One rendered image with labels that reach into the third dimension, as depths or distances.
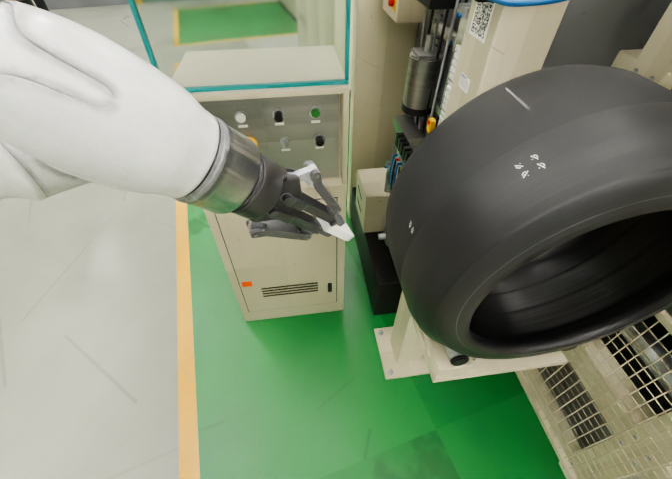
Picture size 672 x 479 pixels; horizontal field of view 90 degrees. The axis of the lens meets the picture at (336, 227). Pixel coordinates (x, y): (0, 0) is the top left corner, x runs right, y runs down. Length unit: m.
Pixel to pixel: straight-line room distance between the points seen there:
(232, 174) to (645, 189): 0.49
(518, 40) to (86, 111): 0.73
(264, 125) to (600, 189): 0.95
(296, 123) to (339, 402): 1.26
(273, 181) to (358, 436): 1.48
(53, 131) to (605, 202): 0.56
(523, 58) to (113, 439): 2.01
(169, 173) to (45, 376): 2.05
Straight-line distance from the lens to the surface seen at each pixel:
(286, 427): 1.76
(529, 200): 0.51
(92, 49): 0.30
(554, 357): 1.13
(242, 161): 0.34
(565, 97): 0.62
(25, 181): 0.43
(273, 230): 0.46
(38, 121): 0.29
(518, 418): 1.94
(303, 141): 1.22
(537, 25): 0.83
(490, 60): 0.81
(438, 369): 0.93
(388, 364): 1.84
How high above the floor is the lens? 1.69
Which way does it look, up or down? 45 degrees down
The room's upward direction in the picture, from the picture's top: straight up
